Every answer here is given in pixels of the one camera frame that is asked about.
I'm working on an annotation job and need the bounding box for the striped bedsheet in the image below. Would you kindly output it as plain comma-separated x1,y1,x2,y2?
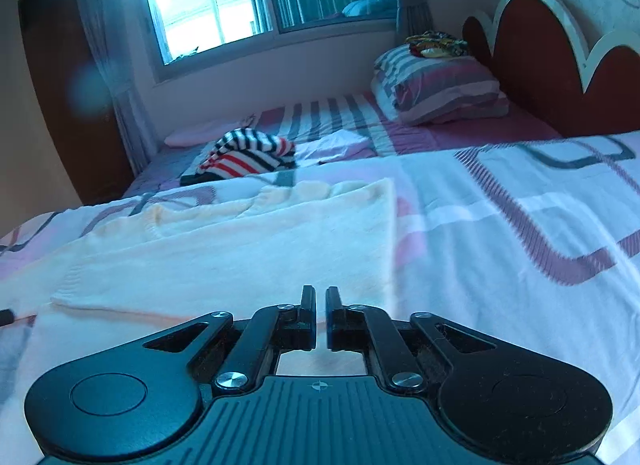
122,92,563,198

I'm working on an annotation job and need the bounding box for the colourful patterned cloth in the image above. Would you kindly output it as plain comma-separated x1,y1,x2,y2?
405,31,471,60

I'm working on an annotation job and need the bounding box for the red scalloped headboard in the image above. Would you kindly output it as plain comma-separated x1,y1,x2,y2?
462,0,640,138

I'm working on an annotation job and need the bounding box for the white fluffy blanket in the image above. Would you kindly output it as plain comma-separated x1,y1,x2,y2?
0,177,402,341

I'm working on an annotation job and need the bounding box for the brown wooden wardrobe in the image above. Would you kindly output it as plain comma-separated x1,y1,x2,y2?
17,0,135,206

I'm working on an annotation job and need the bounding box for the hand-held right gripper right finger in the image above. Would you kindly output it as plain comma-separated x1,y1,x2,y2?
325,286,499,392

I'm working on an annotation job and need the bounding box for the striped pillow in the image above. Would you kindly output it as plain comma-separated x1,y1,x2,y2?
371,43,510,126

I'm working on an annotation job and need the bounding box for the black white red striped garment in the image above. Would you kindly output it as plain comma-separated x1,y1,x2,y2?
181,128,297,186

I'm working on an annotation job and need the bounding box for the pink pillow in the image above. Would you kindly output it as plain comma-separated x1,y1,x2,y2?
164,120,251,148

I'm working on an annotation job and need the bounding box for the pale lavender folded cloth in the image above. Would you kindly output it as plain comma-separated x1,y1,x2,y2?
295,129,372,166

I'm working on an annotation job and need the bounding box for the long grey curtain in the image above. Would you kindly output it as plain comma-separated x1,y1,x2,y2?
67,0,162,176

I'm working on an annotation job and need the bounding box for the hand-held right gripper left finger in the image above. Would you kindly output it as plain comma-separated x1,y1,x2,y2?
142,285,318,393

